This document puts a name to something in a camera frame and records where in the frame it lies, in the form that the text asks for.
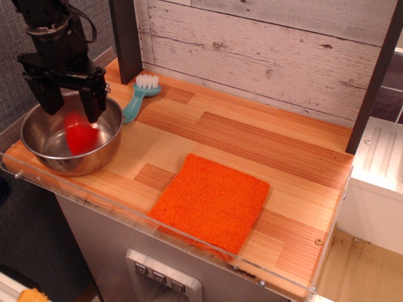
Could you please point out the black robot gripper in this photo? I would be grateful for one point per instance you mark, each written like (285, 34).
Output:
(61, 61)

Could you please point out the red toy strawberry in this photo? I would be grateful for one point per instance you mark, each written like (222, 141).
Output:
(80, 136)

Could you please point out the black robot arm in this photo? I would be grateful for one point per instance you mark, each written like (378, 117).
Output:
(50, 13)

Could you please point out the stainless steel pot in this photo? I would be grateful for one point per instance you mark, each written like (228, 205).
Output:
(66, 142)

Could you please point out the teal scrubbing brush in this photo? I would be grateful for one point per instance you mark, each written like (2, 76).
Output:
(145, 86)

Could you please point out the grey toy fridge cabinet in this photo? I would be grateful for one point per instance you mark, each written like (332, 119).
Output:
(104, 241)

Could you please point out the orange knitted cloth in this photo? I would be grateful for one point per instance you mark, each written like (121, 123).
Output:
(216, 205)

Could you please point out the silver dispenser button panel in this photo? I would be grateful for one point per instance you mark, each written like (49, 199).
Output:
(154, 280)

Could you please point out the yellow object at corner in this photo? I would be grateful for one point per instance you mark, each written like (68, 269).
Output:
(32, 295)

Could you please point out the clear acrylic table guard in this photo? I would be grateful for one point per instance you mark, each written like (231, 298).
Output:
(288, 240)

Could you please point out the white toy sink unit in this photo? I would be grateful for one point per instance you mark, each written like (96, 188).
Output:
(372, 205)

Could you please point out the dark left shelf post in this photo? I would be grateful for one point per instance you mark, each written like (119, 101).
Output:
(126, 37)

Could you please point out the dark shelf post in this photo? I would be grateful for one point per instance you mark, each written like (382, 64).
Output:
(126, 37)
(383, 61)

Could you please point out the dark right shelf post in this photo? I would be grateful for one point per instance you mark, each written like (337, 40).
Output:
(383, 61)

